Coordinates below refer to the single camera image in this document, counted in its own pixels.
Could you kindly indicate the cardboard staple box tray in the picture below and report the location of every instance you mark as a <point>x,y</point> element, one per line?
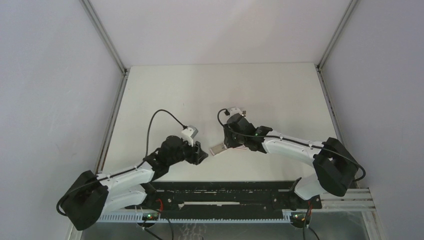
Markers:
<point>217,149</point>

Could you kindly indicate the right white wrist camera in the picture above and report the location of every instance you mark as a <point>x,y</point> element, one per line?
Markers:
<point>235,110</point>

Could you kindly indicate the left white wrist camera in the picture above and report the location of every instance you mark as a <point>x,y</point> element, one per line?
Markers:
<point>188,134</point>

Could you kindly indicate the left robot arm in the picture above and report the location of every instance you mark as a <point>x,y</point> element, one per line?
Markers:
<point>92,195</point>

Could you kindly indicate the aluminium frame post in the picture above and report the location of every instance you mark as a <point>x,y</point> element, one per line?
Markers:
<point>96,21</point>
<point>341,26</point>

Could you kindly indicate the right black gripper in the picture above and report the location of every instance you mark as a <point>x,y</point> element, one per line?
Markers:
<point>231,143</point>

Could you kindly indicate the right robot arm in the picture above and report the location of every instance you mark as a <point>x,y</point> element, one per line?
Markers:
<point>335,169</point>

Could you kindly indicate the left aluminium frame post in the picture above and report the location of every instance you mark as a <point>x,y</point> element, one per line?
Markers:
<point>96,21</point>

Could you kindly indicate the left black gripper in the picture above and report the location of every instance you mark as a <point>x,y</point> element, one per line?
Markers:
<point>197,155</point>

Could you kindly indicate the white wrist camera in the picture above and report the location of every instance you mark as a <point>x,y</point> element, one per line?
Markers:
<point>235,110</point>
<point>188,134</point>

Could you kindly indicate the right aluminium frame post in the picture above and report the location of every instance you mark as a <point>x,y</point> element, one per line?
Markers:
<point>341,26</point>

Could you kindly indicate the white slotted cable duct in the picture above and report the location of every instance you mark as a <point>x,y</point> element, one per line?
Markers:
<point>149,217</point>

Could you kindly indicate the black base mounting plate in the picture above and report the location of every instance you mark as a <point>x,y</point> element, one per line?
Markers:
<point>221,199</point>

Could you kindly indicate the red staple box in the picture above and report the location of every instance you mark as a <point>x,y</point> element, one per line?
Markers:
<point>241,148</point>

